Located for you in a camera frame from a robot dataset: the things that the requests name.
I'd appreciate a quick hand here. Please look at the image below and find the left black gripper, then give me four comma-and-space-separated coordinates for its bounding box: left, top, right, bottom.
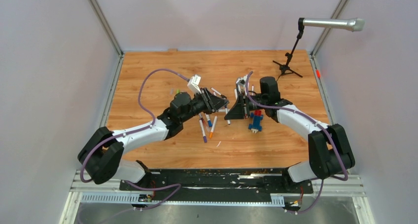
181, 88, 230, 124

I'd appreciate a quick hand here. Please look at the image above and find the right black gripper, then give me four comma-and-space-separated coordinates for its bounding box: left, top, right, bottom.
224, 91, 267, 120

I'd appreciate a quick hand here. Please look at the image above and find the purple tip white marker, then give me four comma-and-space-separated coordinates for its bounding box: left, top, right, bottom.
199, 119, 208, 143

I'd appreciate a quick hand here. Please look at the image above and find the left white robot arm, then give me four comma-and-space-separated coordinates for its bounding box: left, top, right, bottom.
77, 88, 229, 191

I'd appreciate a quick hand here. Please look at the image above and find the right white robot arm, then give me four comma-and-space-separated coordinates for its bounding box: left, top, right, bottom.
225, 76, 355, 193

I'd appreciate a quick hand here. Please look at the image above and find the blue red toy robot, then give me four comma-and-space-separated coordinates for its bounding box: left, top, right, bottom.
248, 110, 263, 133

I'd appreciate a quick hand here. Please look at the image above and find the black microphone tripod stand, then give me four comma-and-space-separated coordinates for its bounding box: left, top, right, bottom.
272, 18, 305, 81

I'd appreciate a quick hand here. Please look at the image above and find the silver microphone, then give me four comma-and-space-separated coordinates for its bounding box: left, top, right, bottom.
298, 18, 365, 32

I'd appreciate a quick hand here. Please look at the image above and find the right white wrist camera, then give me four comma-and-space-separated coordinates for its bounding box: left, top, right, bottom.
236, 75, 249, 95

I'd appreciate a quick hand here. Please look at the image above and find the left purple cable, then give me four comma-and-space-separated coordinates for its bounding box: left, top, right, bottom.
80, 68, 190, 212

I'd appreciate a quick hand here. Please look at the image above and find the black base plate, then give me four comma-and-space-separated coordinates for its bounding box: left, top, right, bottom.
137, 168, 313, 202

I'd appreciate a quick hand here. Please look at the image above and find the grey slotted cable duct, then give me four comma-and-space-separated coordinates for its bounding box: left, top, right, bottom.
81, 192, 285, 207

